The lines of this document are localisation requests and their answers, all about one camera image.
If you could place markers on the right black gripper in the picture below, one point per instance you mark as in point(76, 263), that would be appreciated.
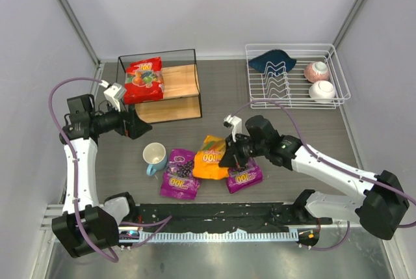
point(234, 148)

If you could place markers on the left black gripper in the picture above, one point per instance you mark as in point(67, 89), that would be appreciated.
point(130, 123)

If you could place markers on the purple candy bag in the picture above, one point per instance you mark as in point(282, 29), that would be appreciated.
point(178, 181)
point(244, 177)

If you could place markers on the orange candy bag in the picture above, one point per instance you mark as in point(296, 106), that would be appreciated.
point(206, 160)

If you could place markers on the red candy bag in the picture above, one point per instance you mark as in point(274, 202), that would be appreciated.
point(144, 81)

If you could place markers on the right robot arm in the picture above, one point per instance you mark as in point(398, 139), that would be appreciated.
point(375, 201)

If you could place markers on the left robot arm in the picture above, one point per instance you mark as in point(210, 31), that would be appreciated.
point(85, 224)

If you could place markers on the blue and white mug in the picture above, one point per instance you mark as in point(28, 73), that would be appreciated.
point(154, 154)

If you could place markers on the dark blue leaf plate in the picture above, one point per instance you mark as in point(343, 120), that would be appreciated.
point(275, 61)

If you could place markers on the white bowl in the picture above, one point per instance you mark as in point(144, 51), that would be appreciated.
point(322, 92)

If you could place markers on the pink patterned bowl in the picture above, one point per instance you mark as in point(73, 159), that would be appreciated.
point(317, 71)

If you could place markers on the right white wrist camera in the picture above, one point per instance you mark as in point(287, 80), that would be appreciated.
point(234, 123)

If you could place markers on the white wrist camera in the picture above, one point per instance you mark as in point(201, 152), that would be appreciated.
point(234, 123)
point(113, 93)

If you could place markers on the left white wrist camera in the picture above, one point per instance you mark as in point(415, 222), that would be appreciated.
point(113, 93)

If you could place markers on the wooden wire-frame shelf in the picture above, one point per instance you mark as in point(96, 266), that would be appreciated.
point(182, 96)

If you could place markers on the white slotted cable duct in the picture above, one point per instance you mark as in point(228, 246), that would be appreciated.
point(238, 236)

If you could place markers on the white wire dish rack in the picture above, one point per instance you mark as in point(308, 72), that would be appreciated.
point(287, 84)

